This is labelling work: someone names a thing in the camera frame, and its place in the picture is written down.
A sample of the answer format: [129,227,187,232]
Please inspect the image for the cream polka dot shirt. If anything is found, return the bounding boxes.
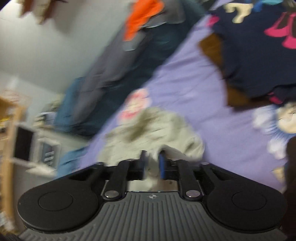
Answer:
[97,107,205,191]

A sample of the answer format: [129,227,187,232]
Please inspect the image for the blue blanket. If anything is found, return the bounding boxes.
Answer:
[54,77,89,178]

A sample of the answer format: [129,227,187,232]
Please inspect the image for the purple floral bed sheet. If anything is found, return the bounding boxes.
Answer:
[80,14,295,191]

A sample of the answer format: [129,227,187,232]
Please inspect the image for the white appliance with panel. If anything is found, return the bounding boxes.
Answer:
[11,123,61,178]

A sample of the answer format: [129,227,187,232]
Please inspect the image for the grey blanket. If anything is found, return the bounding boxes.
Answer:
[73,1,185,124]

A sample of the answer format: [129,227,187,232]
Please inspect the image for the dark teal bed cover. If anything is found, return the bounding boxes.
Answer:
[72,1,205,137]

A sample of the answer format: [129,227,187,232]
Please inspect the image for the brown garment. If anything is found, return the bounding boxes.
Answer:
[198,34,271,108]

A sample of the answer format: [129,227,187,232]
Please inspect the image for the wooden shelf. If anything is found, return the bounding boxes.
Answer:
[1,89,31,234]

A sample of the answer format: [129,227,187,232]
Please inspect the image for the orange cloth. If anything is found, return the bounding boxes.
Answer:
[123,0,165,42]

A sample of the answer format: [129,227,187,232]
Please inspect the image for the navy printed garment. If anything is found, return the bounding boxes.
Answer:
[210,1,295,104]

